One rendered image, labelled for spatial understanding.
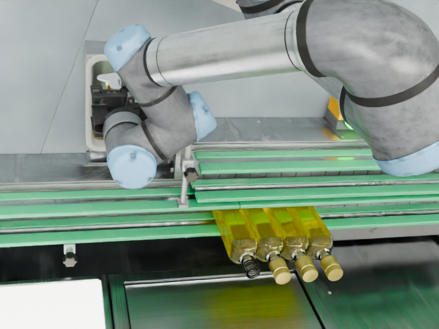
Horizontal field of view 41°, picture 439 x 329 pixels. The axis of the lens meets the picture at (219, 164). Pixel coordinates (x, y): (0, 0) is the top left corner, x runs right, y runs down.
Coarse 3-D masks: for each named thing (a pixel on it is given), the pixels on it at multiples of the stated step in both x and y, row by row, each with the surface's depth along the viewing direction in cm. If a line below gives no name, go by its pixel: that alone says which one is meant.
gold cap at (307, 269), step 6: (300, 258) 121; (306, 258) 121; (300, 264) 120; (306, 264) 120; (312, 264) 120; (300, 270) 120; (306, 270) 118; (312, 270) 118; (306, 276) 119; (312, 276) 119
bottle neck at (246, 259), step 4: (244, 256) 120; (248, 256) 120; (252, 256) 121; (240, 260) 121; (244, 260) 119; (248, 260) 119; (252, 260) 119; (244, 264) 119; (248, 264) 118; (252, 264) 118; (256, 264) 118; (244, 268) 118; (248, 268) 117; (252, 268) 117; (256, 268) 117; (248, 272) 117; (252, 272) 119; (256, 272) 119; (248, 276) 118; (252, 276) 118; (256, 276) 118
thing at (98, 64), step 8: (96, 56) 118; (104, 56) 118; (88, 64) 118; (96, 64) 126; (104, 64) 126; (88, 72) 119; (96, 72) 127; (104, 72) 127; (112, 72) 128; (88, 80) 120; (96, 80) 128; (88, 88) 121; (104, 88) 129; (88, 96) 122; (88, 104) 123; (88, 112) 124; (88, 120) 124; (88, 128) 125; (88, 136) 127; (88, 144) 128; (96, 144) 129; (104, 144) 130
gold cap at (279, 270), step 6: (276, 258) 120; (282, 258) 120; (270, 264) 120; (276, 264) 119; (282, 264) 119; (270, 270) 121; (276, 270) 118; (282, 270) 117; (288, 270) 118; (276, 276) 117; (282, 276) 117; (288, 276) 118; (276, 282) 118; (282, 282) 118
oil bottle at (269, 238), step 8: (248, 208) 132; (256, 208) 132; (264, 208) 133; (248, 216) 130; (256, 216) 130; (264, 216) 130; (256, 224) 127; (264, 224) 128; (272, 224) 128; (256, 232) 125; (264, 232) 125; (272, 232) 125; (264, 240) 123; (272, 240) 123; (280, 240) 124; (264, 248) 122; (272, 248) 122; (280, 248) 123; (256, 256) 125; (264, 256) 123
